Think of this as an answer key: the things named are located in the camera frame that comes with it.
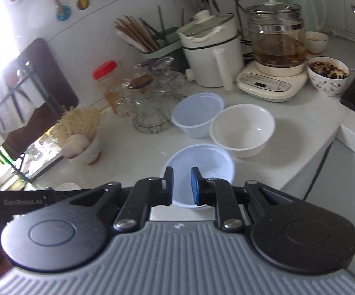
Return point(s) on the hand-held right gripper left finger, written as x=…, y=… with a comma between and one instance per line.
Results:
x=168, y=187

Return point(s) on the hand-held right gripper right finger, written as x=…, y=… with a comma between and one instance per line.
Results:
x=195, y=187

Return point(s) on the translucent plastic bowl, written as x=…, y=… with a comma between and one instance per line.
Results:
x=192, y=119
x=205, y=159

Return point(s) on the white ceramic bowl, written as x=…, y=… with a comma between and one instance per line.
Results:
x=242, y=141

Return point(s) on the pale mushroom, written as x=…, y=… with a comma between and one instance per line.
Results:
x=76, y=144

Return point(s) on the cluster of clear glass cups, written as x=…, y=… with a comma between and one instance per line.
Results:
x=165, y=76

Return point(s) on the black dish rack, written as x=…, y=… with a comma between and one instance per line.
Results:
x=10, y=91

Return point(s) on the white utensil holder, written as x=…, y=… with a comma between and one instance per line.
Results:
x=31, y=95

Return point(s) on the white electric cooking pot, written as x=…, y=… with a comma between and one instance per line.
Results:
x=208, y=64

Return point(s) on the dark brown cutting board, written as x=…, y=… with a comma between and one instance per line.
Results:
x=51, y=89

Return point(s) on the red lid jar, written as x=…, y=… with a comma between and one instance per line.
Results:
x=106, y=76

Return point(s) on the green white chopstick holder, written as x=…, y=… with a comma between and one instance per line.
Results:
x=171, y=37

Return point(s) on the bundle of chopsticks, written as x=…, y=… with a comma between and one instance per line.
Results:
x=134, y=33

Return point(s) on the glass health kettle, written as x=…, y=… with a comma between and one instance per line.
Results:
x=275, y=46

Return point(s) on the patterned bowl with grains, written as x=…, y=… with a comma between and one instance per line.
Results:
x=326, y=84

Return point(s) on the small white cup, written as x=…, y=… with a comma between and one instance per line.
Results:
x=317, y=46

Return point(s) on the pale green electric kettle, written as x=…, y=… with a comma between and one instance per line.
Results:
x=311, y=9

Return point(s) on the blue wall pipe fitting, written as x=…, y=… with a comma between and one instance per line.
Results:
x=63, y=13

